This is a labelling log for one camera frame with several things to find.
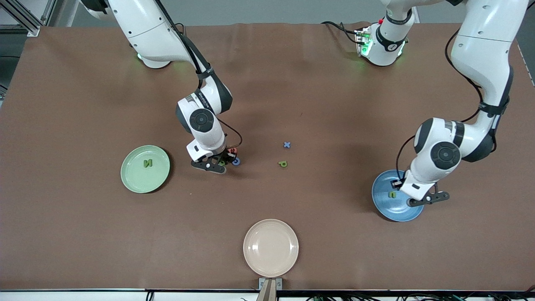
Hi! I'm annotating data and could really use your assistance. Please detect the blue plate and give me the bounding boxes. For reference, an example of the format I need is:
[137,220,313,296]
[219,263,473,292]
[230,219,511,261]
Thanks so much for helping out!
[372,169,425,222]

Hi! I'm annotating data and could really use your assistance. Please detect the light green plate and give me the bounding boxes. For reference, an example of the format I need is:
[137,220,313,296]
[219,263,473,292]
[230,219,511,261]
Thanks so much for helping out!
[120,145,171,194]

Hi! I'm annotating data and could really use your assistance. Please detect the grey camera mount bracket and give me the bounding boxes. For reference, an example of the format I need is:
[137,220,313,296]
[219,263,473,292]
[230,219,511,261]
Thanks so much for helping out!
[258,278,283,301]

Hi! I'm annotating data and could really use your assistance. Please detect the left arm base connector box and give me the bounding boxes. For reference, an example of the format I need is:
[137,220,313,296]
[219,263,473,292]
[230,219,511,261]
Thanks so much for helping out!
[354,27,373,57]

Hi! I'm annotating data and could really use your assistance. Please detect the black left arm base cable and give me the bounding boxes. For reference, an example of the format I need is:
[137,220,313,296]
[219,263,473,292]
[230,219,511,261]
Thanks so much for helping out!
[321,21,361,42]

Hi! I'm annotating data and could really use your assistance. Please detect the aluminium frame profile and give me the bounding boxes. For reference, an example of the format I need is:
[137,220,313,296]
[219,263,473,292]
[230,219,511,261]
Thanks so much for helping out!
[0,0,57,37]

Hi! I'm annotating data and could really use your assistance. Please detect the brown table cover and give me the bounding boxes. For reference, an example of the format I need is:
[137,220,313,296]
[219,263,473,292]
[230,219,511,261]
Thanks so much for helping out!
[0,22,535,292]

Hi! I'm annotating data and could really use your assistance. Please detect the beige plate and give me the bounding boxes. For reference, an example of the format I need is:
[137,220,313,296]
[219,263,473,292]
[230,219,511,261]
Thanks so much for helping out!
[243,219,300,278]

